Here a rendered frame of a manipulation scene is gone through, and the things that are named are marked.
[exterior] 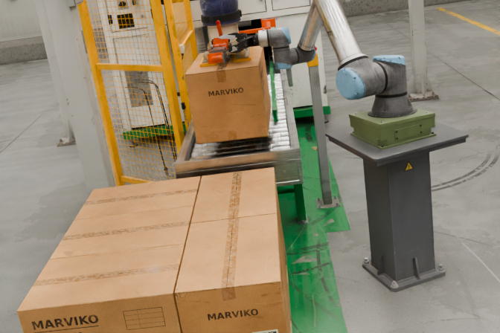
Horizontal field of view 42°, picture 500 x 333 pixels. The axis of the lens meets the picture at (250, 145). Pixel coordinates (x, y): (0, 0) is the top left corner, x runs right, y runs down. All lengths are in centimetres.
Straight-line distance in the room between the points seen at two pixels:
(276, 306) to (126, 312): 56
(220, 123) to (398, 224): 110
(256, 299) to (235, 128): 134
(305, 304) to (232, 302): 87
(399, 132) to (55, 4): 231
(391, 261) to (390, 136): 68
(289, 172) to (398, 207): 70
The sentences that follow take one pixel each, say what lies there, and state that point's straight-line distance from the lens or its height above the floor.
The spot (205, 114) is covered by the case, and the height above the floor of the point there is 85.
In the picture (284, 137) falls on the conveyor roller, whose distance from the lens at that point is 397.
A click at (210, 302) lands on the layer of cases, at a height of 48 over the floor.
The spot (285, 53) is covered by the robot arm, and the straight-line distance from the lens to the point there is 350.
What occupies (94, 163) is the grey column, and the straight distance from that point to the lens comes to 448.
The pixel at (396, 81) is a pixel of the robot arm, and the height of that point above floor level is 102.
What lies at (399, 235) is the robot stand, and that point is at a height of 27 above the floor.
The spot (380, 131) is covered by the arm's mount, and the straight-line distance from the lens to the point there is 298.
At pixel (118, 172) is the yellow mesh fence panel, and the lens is 503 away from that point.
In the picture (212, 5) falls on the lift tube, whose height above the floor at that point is 140.
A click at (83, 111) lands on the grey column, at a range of 438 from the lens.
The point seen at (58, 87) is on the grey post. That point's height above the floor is 57.
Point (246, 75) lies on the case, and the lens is 350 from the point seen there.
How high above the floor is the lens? 177
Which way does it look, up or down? 18 degrees down
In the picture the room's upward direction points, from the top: 8 degrees counter-clockwise
